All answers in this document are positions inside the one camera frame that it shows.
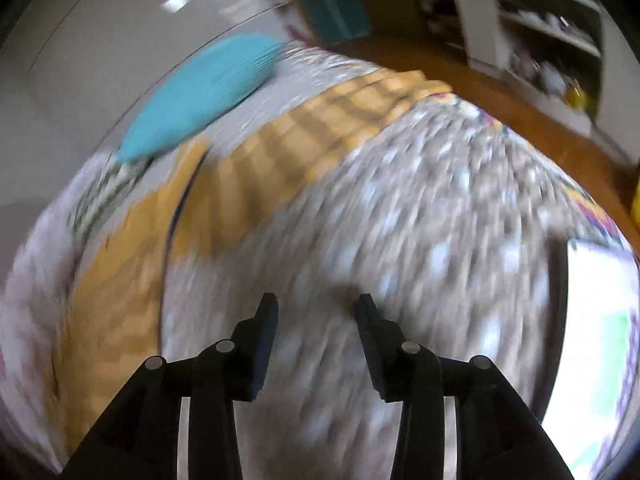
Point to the yellow striped knit sweater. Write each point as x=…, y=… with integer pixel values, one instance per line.
x=113, y=318

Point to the turquoise pillow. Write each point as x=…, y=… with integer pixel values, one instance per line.
x=205, y=88

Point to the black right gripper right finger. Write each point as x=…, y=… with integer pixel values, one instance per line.
x=400, y=369

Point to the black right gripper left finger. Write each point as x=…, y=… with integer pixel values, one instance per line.
x=236, y=367

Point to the white shelf unit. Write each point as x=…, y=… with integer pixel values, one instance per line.
x=566, y=58

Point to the grey white-dotted bedspread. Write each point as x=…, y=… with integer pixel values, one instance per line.
x=447, y=217

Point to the pink floral rolled blanket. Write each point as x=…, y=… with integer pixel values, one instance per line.
x=33, y=301

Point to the olive white-dotted pillow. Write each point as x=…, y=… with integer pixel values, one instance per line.
x=114, y=180

